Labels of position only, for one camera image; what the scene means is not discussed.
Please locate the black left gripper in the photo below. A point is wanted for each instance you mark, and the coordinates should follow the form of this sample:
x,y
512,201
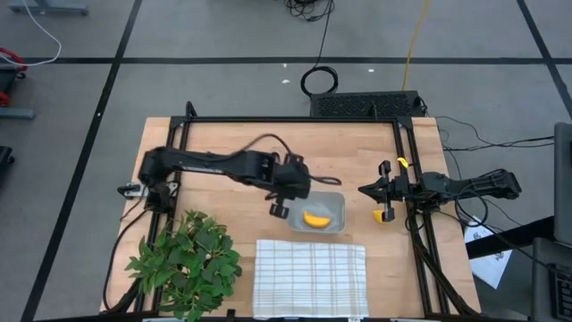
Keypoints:
x,y
282,190

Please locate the red and grey cart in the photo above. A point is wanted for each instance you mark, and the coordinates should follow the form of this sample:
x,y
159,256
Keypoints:
x,y
13,57

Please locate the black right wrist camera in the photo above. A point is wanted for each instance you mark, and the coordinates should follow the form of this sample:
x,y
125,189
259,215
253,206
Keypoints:
x,y
404,187

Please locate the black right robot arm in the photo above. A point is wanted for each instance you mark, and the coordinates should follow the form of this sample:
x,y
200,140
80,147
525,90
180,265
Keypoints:
x,y
491,183

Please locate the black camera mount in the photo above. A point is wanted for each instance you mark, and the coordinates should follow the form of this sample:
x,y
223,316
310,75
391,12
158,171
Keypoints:
x,y
231,315

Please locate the white checked cloth towel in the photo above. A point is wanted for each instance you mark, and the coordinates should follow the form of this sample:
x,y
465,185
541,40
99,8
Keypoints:
x,y
308,277

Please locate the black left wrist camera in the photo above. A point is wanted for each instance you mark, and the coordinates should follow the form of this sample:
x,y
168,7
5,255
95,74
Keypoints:
x,y
303,179

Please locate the grey plastic tupperware container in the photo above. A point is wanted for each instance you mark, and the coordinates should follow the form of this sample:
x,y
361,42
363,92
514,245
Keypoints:
x,y
335,210

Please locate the white paper sheet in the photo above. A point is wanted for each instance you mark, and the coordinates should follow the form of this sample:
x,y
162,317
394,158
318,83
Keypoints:
x,y
491,268

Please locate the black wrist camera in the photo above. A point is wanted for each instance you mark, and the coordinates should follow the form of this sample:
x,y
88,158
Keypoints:
x,y
303,179
404,187

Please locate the dark grey computer tower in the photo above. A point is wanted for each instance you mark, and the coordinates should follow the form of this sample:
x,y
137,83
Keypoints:
x,y
543,286

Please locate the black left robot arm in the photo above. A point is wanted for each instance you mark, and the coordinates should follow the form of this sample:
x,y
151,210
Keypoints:
x,y
201,162

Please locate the black metal beam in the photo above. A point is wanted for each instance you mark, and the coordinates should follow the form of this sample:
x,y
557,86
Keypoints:
x,y
514,237

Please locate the yellow tag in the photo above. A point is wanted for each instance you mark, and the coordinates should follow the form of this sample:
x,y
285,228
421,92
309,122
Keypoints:
x,y
403,162

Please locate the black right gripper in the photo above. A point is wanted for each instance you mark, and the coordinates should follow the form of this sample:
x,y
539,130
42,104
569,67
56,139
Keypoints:
x,y
389,188

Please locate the yellow toy lemon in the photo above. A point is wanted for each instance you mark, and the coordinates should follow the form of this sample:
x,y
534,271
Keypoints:
x,y
379,217

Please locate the grey metal stand base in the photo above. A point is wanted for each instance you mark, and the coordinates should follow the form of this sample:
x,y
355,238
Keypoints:
x,y
49,8

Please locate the small white connector box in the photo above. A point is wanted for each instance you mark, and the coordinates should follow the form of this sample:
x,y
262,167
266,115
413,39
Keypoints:
x,y
134,190

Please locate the yellow toy banana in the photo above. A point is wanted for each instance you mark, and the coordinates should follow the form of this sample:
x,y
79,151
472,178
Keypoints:
x,y
317,221

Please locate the black metal table frame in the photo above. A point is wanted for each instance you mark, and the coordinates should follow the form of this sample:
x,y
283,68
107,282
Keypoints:
x,y
357,119

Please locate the green artificial leafy plant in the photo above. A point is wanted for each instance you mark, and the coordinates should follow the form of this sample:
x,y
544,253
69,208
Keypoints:
x,y
192,264

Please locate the black computer case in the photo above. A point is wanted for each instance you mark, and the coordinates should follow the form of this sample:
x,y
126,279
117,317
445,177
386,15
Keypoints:
x,y
357,105

